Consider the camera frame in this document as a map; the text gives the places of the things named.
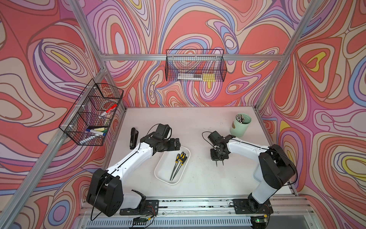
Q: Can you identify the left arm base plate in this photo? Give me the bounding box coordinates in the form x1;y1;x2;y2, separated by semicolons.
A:
118;189;159;216

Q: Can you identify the aluminium mounting rail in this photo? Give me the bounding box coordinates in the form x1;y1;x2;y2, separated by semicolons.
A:
72;195;322;229

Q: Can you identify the black stapler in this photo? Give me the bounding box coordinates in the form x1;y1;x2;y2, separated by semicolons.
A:
130;127;139;150

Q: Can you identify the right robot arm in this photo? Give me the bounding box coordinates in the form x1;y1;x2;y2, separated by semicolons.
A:
208;131;298;214

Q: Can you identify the red marker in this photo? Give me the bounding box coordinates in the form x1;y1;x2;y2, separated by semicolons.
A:
100;104;117;116

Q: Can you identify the yellow item in basket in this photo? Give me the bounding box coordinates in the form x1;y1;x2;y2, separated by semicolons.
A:
202;73;216;82

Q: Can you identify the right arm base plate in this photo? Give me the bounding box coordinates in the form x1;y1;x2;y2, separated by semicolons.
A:
230;198;274;215

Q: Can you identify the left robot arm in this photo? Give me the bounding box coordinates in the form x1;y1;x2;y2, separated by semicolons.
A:
86;124;181;217

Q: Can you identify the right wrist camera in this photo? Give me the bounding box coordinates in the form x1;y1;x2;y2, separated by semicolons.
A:
208;131;223;146

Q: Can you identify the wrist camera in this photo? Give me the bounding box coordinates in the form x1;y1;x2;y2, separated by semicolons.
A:
208;131;223;146
153;124;171;140

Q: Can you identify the blue marker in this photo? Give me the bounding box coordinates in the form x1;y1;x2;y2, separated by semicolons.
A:
86;129;106;136

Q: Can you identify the black wire basket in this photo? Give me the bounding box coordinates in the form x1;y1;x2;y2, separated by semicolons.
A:
59;79;124;146
165;48;227;82

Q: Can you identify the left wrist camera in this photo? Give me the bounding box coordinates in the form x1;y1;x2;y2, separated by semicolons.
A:
153;124;171;140

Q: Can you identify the white plastic storage tray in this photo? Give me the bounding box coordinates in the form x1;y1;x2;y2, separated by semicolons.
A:
154;147;191;186

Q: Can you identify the left black wire basket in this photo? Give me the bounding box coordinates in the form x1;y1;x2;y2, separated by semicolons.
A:
59;79;124;146

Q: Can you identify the green pen cup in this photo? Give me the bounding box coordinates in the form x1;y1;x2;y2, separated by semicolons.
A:
230;113;252;138

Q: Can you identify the back black wire basket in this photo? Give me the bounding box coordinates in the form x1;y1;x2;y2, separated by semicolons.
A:
165;48;227;82

